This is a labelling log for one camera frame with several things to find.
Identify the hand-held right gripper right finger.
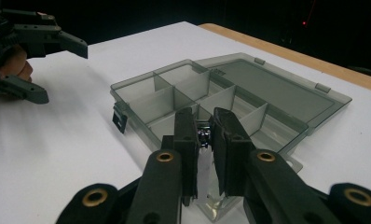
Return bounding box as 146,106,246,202
209,106,256,198

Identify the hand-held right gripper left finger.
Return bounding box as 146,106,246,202
160,106,202,207

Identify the silver metal nail clipper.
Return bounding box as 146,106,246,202
197,125,213,151

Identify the grey transparent plastic compartment box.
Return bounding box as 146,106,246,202
109,51,353,223

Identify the thin red cable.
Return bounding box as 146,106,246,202
304,0,316,21

